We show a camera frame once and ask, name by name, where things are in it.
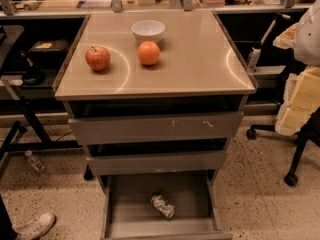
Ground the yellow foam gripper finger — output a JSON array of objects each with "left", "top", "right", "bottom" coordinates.
[
  {"left": 289, "top": 67, "right": 320, "bottom": 113},
  {"left": 275, "top": 73, "right": 311, "bottom": 136}
]

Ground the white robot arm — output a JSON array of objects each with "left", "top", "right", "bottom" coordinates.
[{"left": 273, "top": 0, "right": 320, "bottom": 136}]

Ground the grey top drawer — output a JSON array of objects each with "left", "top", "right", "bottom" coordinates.
[{"left": 69, "top": 112, "right": 243, "bottom": 145}]

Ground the grey middle drawer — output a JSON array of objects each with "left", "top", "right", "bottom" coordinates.
[{"left": 87, "top": 151, "right": 227, "bottom": 176}]

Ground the grey drawer cabinet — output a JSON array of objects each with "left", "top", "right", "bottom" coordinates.
[{"left": 52, "top": 9, "right": 259, "bottom": 240}]

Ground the grey open bottom drawer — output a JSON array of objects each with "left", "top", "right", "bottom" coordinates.
[{"left": 101, "top": 172, "right": 232, "bottom": 240}]

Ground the black office chair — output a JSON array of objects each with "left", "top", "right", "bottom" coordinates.
[{"left": 246, "top": 63, "right": 320, "bottom": 187}]

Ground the orange fruit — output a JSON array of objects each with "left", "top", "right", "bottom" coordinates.
[{"left": 138, "top": 41, "right": 160, "bottom": 66}]

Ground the white bowl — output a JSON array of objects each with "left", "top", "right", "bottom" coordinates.
[{"left": 131, "top": 20, "right": 166, "bottom": 43}]

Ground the red apple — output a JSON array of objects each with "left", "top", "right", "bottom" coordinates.
[{"left": 85, "top": 46, "right": 111, "bottom": 72}]

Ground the black box with label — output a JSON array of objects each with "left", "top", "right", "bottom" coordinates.
[{"left": 28, "top": 39, "right": 69, "bottom": 61}]

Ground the plastic water bottle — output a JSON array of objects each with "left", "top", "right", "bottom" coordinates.
[{"left": 25, "top": 150, "right": 46, "bottom": 173}]

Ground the black joystick device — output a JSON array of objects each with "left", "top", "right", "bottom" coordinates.
[{"left": 20, "top": 51, "right": 46, "bottom": 86}]

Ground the white sneaker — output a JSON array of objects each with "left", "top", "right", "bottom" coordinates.
[{"left": 15, "top": 212, "right": 56, "bottom": 240}]

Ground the black desk frame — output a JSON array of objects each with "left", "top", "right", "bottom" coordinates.
[{"left": 0, "top": 24, "right": 83, "bottom": 162}]

